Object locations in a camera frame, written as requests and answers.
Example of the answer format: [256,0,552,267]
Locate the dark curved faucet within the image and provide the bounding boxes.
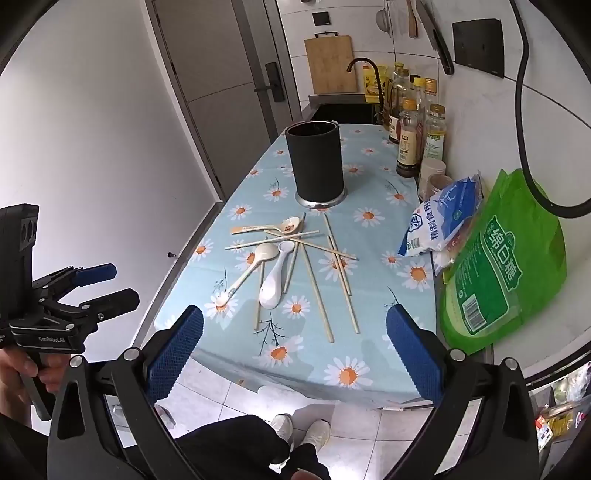
[346,57,387,125]

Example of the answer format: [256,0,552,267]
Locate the white plastic rice scoop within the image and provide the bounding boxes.
[259,240,296,310]

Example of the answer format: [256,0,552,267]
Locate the cluttered storage shelf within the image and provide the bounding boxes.
[529,360,591,462]

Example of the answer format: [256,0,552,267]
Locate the yellow detergent bottle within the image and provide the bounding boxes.
[362,62,391,103]

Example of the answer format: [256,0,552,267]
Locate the white shoe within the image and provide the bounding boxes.
[300,419,332,453]
[270,414,295,446]

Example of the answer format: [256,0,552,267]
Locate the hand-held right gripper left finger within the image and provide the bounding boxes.
[46,304,205,480]

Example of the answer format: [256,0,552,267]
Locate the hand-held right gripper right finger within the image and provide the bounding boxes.
[385,305,541,480]

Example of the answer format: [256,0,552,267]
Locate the metal mesh strainer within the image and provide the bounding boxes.
[376,0,394,35]

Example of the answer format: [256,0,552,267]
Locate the wooden cutting board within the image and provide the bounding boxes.
[303,31,358,95]

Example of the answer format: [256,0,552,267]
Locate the oil bottle with yellow cap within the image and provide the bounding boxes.
[390,62,409,116]

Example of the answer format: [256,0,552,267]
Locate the cream soup spoon red print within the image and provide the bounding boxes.
[230,216,303,235]

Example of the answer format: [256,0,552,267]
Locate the person's left hand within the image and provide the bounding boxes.
[0,348,72,428]

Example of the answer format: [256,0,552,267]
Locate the clear packet with red print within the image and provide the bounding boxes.
[431,222,472,278]

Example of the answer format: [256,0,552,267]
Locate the dark soy sauce bottle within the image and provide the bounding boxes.
[387,69,409,145]

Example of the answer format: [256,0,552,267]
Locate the cleaver with black handle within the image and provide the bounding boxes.
[416,0,455,75]

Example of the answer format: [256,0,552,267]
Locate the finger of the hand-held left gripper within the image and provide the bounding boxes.
[31,263,117,301]
[39,288,140,328]

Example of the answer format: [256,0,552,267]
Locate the thick black cable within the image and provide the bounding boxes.
[509,0,591,220]

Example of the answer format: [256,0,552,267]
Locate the small bottle with cream label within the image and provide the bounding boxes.
[396,98,423,178]

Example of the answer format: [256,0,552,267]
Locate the tall clear bottle gold cap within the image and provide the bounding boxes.
[422,78,438,116]

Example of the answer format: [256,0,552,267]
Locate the black cylindrical utensil holder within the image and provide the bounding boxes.
[284,119,348,209]

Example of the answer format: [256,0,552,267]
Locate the bunch of wooden chopsticks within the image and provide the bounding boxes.
[224,211,361,344]

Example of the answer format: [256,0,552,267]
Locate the green sugar bag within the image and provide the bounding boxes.
[436,168,568,356]

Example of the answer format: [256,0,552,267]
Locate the grey door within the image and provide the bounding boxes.
[145,0,296,204]

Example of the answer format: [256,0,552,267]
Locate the black kitchen sink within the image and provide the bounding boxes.
[308,92,377,125]

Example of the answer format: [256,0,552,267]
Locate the blue daisy print tablecloth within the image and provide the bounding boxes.
[154,121,439,409]

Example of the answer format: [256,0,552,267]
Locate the person's dark trousers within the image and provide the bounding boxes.
[173,414,333,480]

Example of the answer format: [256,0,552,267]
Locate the large cream plastic spoon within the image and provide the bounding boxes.
[215,243,280,308]

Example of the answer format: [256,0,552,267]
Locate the black door lock handle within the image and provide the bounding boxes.
[254,61,286,102]

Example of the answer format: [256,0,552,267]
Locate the large black wall panel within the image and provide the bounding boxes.
[451,18,505,78]

